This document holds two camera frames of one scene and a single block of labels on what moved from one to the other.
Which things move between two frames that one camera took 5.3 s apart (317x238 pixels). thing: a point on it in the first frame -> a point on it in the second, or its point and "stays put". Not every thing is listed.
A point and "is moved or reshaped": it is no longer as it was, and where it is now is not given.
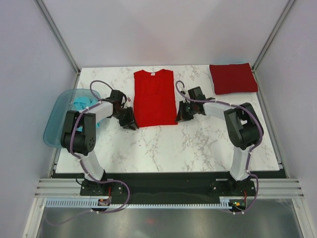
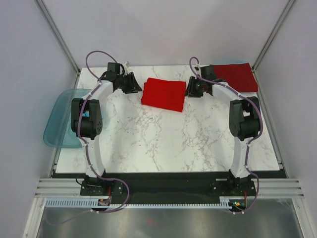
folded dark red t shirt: [233, 78] stays put
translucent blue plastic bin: [74, 99] stays put
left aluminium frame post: [59, 38] stays put
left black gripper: [131, 118] -> [133, 87]
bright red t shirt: [154, 99] is moved or reshaped
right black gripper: [182, 116] -> [190, 91]
